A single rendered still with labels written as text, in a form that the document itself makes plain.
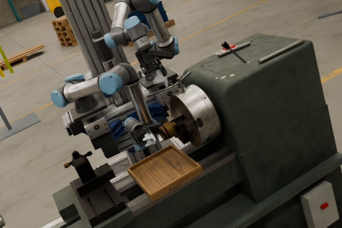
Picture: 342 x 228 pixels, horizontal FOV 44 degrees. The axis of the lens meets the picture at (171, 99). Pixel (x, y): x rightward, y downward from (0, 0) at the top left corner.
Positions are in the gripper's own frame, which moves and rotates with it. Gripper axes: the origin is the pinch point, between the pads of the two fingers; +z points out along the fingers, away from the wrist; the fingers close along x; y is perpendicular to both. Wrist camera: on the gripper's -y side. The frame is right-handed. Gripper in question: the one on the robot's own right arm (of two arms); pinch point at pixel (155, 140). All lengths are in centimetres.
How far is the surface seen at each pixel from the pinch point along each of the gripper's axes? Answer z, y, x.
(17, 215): -209, 106, -113
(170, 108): -8.5, -15.5, 8.8
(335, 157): 21, -91, -52
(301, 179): 22, -65, -52
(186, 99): 3.3, -21.3, 14.8
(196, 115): 10.4, -21.2, 7.9
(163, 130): -0.9, -5.8, 3.2
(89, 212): 12.5, 44.9, -11.1
